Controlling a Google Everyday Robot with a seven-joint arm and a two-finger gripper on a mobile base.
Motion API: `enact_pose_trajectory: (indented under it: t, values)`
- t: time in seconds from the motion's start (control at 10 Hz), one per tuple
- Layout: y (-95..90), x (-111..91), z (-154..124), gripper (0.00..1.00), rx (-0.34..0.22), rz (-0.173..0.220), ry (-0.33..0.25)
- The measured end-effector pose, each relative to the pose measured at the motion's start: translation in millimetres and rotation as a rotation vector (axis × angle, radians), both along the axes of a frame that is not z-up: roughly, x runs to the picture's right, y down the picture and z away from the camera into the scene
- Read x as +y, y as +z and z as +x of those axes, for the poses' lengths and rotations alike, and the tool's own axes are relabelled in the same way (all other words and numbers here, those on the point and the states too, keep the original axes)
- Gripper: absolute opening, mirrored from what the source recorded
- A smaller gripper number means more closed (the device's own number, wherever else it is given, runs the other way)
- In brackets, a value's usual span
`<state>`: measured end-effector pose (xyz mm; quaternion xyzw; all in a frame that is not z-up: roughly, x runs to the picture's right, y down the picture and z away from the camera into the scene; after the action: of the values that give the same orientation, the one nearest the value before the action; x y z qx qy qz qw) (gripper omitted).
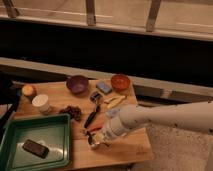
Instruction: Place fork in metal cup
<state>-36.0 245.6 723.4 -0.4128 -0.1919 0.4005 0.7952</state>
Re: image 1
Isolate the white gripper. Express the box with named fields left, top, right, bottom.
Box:
left=86, top=124, right=121, bottom=149

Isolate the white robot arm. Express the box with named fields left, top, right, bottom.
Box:
left=88, top=101, right=213, bottom=149

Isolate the white cup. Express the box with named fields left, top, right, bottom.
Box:
left=32, top=94, right=50, bottom=114

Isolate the orange carrot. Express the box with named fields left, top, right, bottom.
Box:
left=82, top=124, right=103, bottom=134

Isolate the bunch of dark grapes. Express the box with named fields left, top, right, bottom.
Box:
left=60, top=106, right=82, bottom=121

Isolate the green plastic tray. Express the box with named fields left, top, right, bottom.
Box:
left=0, top=114, right=70, bottom=171

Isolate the yellow banana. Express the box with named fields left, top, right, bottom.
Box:
left=104, top=95, right=126, bottom=109

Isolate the blue sponge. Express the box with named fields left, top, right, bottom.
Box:
left=96, top=81, right=112, bottom=95

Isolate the purple bowl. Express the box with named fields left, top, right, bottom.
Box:
left=66, top=75, right=89, bottom=94

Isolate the dark brown rectangular block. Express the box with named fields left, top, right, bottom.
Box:
left=22, top=139, right=49, bottom=158

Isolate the orange bowl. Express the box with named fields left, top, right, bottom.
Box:
left=111, top=74, right=130, bottom=92

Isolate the round peach fruit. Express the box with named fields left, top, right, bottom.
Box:
left=22, top=84, right=37, bottom=97

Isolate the black stand at left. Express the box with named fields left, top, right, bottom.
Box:
left=0, top=71, right=20, bottom=141

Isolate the black handled peeler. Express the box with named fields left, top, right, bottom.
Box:
left=84, top=91, right=102, bottom=128

